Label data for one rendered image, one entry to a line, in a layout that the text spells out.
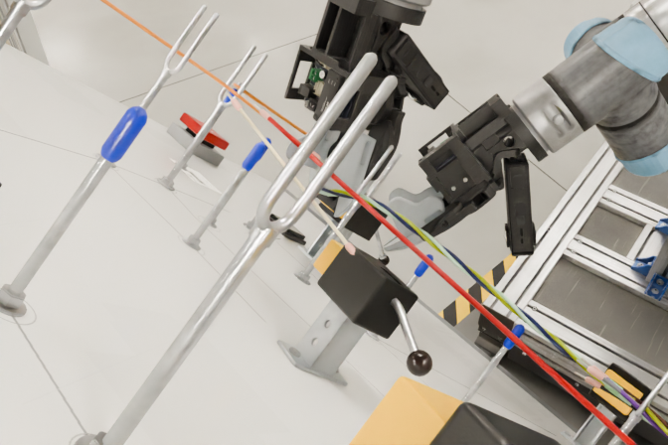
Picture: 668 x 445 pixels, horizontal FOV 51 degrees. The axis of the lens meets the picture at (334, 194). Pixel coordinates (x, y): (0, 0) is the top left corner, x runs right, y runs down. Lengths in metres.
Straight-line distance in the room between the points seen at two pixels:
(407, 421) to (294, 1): 3.25
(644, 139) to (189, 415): 0.65
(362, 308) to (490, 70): 2.63
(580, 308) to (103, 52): 2.19
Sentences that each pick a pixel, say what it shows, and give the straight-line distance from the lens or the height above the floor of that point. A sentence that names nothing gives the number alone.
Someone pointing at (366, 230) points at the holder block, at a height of 1.13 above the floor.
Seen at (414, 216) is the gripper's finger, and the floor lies 1.10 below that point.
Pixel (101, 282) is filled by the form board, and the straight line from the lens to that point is 0.34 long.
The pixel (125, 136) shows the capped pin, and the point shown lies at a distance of 0.25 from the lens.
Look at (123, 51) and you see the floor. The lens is 3.16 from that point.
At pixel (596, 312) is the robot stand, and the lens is 1.91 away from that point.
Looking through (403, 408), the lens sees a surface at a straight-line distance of 0.16.
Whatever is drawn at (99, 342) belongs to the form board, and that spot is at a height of 1.45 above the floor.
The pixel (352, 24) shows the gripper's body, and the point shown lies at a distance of 0.61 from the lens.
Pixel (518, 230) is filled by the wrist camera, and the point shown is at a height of 1.10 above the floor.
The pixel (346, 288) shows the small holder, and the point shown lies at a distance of 0.40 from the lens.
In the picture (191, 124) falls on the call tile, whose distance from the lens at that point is 0.88.
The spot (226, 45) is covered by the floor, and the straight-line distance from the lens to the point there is 3.10.
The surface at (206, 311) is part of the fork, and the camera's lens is 0.20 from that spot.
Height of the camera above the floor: 1.68
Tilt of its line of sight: 45 degrees down
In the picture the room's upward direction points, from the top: straight up
